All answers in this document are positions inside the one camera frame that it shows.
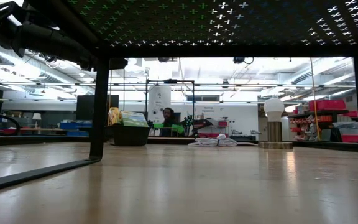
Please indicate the black perforated metal shelf riser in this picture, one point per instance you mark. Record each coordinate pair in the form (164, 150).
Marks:
(99, 109)

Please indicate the black plastic basket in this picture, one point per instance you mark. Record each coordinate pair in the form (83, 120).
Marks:
(129, 137)

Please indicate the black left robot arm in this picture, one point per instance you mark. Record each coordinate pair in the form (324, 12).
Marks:
(51, 40)

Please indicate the black monitor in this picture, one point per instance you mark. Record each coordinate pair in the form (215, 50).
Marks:
(84, 109)

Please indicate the black ceiling device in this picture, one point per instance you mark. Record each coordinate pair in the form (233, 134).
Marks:
(51, 59)

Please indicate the person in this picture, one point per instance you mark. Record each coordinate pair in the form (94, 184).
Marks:
(168, 113)

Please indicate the blue storage bins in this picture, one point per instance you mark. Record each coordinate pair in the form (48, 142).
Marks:
(73, 125)

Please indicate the white bulb lamp wooden base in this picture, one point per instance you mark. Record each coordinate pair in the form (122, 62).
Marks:
(273, 107)

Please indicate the black storage rack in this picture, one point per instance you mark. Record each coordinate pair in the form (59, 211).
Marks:
(319, 112)

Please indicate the red storage bin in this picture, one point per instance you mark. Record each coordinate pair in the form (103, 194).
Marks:
(326, 105)
(348, 138)

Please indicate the clear storage bin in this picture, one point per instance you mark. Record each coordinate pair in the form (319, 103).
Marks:
(345, 127)

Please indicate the black background frame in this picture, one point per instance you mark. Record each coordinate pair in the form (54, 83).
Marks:
(185, 81)

